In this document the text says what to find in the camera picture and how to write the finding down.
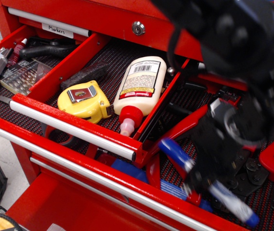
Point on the red open drawer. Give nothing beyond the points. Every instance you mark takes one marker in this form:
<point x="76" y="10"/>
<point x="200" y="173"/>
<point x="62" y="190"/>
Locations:
<point x="98" y="59"/>
<point x="88" y="187"/>

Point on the red tool chest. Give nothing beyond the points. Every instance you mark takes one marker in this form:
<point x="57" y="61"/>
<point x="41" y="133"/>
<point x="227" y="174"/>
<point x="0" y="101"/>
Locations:
<point x="113" y="19"/>

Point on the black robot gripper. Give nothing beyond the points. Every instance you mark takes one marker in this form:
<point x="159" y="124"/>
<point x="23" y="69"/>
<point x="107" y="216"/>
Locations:
<point x="219" y="136"/>

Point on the red handled pliers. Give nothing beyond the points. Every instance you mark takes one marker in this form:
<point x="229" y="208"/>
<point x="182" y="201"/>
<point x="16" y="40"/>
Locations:
<point x="177" y="156"/>

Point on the black foam block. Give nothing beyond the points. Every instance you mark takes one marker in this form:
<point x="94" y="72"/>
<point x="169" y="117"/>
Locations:
<point x="92" y="72"/>

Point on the red upper open drawer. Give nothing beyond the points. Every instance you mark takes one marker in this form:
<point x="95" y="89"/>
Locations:
<point x="98" y="59"/>

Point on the red threadlocker tube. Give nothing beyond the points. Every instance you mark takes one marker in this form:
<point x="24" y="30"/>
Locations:
<point x="14" y="57"/>

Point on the black red scissors handle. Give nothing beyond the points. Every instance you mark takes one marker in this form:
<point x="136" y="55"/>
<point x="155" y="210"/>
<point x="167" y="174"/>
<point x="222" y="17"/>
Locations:
<point x="57" y="135"/>

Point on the silver cabinet lock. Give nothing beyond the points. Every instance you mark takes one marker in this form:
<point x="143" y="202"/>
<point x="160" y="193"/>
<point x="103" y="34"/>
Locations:
<point x="138" y="28"/>

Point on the black handled tool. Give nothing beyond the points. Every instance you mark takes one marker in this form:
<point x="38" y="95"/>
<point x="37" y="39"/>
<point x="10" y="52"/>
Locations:
<point x="57" y="47"/>

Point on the red handled crimping tool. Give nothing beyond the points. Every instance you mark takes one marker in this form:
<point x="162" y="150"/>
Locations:
<point x="253" y="171"/>

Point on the red handled wire stripper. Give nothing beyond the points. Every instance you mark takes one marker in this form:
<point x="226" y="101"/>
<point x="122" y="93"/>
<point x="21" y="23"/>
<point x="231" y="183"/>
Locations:
<point x="181" y="133"/>

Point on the yellow tape measure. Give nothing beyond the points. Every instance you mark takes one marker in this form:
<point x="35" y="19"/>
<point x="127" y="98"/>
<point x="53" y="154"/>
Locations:
<point x="86" y="101"/>

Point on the blue dry erase marker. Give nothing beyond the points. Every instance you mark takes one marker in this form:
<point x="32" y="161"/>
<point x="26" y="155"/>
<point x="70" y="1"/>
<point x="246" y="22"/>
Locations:
<point x="229" y="200"/>

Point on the black gold box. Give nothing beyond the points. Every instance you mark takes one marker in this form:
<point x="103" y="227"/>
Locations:
<point x="156" y="125"/>

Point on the white markers label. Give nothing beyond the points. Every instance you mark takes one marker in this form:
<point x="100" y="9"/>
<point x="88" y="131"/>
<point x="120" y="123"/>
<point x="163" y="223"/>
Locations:
<point x="57" y="30"/>

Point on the white glue bottle red cap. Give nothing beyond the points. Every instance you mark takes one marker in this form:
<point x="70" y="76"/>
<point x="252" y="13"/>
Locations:
<point x="139" y="92"/>

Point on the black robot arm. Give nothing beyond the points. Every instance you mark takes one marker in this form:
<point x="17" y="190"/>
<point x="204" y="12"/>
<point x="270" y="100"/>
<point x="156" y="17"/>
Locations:
<point x="237" y="41"/>

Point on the red lower open drawer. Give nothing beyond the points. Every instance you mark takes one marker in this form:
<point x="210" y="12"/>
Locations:
<point x="88" y="187"/>

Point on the drill bit set case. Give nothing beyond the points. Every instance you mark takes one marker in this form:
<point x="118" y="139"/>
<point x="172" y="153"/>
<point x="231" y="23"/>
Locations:
<point x="22" y="76"/>

